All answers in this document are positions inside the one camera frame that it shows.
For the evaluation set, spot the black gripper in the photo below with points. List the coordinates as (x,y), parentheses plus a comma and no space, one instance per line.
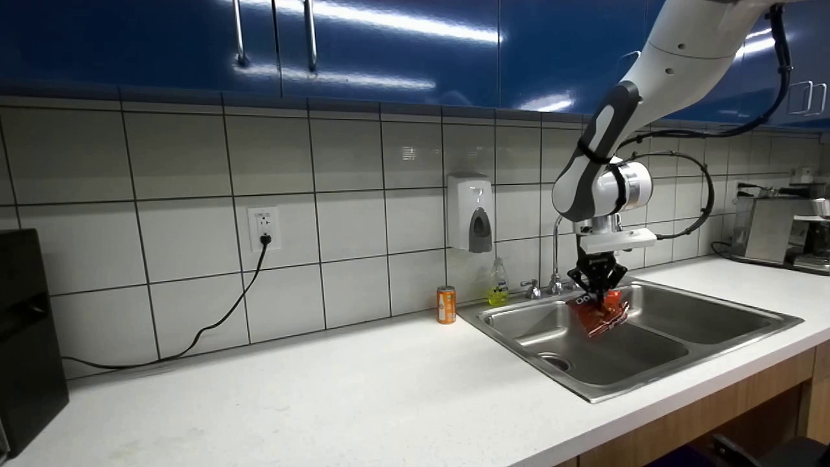
(597,267)

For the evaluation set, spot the red Doritos chip packet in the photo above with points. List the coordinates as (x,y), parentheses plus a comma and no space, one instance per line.
(600,312)

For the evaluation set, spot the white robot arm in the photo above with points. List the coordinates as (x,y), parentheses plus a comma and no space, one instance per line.
(686,57)

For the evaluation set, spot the stainless steel double sink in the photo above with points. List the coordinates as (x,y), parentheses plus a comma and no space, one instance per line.
(665,330)

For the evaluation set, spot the chrome gooseneck faucet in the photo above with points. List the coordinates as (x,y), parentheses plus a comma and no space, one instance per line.
(555,282)

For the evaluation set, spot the orange soda can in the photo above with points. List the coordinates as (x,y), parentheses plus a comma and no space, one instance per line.
(446,306)

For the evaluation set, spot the silver coffee machine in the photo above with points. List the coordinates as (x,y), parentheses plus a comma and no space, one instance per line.
(785,228)

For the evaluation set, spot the blue upper cabinets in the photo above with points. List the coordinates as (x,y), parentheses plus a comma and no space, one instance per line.
(523,57)

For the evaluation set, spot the wooden lower cabinet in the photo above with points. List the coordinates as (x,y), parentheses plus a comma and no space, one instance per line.
(765,409)

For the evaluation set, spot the black appliance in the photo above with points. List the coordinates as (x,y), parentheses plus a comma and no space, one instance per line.
(31,381)

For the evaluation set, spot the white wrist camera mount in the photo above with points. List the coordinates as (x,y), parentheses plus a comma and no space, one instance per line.
(606,236)

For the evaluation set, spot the chrome left tap handle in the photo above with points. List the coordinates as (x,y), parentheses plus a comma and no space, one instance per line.
(530,289)

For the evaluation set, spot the white wall soap dispenser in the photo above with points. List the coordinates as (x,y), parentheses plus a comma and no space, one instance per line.
(471,213)

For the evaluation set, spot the white wall outlet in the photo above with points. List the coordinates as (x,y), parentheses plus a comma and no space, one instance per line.
(266,228)

